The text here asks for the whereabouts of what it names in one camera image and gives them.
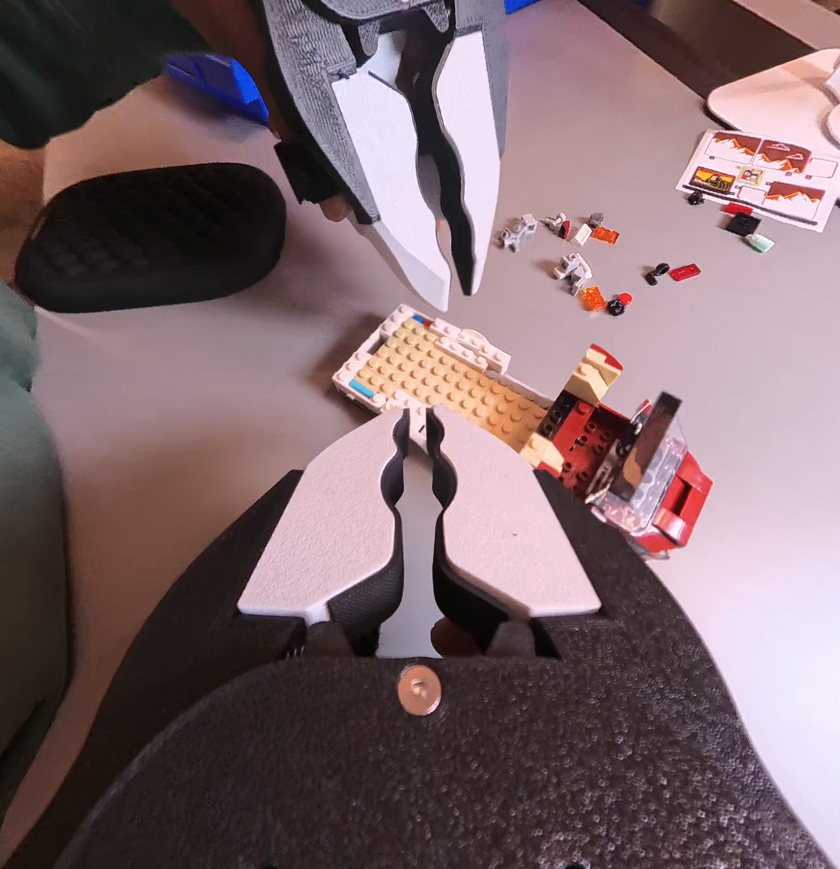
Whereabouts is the person's left forearm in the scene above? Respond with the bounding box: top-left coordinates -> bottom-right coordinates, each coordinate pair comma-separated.
0,0 -> 217,150

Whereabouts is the person's torso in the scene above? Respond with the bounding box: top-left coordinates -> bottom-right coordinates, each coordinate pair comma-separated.
0,272 -> 71,782

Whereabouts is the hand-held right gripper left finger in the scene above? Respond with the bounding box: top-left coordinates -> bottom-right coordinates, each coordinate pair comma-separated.
237,407 -> 410,625

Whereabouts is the sticker sheet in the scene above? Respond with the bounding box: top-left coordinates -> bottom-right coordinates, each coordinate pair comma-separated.
676,129 -> 840,233

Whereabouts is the black oval pad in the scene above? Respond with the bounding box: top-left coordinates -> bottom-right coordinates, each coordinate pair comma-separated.
14,162 -> 288,315

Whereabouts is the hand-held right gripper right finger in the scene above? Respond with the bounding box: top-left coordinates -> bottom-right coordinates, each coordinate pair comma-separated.
425,405 -> 603,620

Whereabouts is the toy brick truck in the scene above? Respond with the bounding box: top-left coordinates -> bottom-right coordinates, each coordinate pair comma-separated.
332,303 -> 714,561

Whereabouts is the white booklet stand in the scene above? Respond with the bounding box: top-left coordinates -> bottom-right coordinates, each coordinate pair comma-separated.
707,27 -> 840,157

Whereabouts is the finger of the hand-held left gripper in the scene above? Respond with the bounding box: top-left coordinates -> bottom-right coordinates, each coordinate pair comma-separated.
420,30 -> 504,297
330,68 -> 455,313

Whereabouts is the pile of small loose bricks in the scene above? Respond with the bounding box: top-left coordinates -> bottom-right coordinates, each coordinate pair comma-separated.
496,212 -> 622,296

